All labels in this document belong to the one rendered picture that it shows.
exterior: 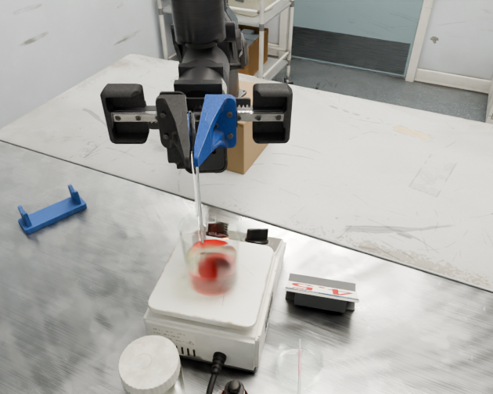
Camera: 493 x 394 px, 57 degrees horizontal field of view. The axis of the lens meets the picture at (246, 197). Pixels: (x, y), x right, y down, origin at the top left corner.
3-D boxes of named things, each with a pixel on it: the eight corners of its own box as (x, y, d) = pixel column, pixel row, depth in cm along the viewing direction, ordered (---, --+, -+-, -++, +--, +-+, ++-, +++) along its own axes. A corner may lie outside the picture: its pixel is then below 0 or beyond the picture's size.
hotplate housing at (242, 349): (199, 238, 69) (196, 197, 64) (286, 252, 67) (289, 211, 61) (141, 371, 52) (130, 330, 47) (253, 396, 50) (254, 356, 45)
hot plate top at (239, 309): (181, 236, 58) (181, 231, 57) (275, 251, 56) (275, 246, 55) (145, 312, 49) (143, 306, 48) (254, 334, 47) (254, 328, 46)
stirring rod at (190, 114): (201, 266, 52) (187, 109, 39) (206, 266, 52) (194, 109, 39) (200, 270, 51) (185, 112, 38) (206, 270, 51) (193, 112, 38)
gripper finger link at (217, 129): (235, 94, 43) (236, 147, 47) (197, 94, 43) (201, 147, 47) (235, 133, 38) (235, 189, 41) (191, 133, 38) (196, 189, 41)
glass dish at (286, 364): (268, 384, 51) (269, 374, 49) (279, 342, 55) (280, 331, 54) (317, 398, 50) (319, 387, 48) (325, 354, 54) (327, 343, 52)
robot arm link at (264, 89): (287, 56, 50) (284, 107, 54) (116, 57, 50) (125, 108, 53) (293, 91, 43) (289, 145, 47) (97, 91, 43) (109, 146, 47)
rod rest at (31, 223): (79, 198, 76) (73, 180, 74) (88, 208, 74) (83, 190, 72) (19, 224, 71) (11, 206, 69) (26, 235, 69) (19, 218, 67)
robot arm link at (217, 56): (188, 94, 60) (178, 23, 54) (232, 91, 60) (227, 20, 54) (183, 120, 55) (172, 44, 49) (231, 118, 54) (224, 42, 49)
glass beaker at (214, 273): (175, 296, 50) (167, 241, 45) (196, 255, 55) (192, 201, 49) (236, 311, 48) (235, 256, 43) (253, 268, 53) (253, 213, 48)
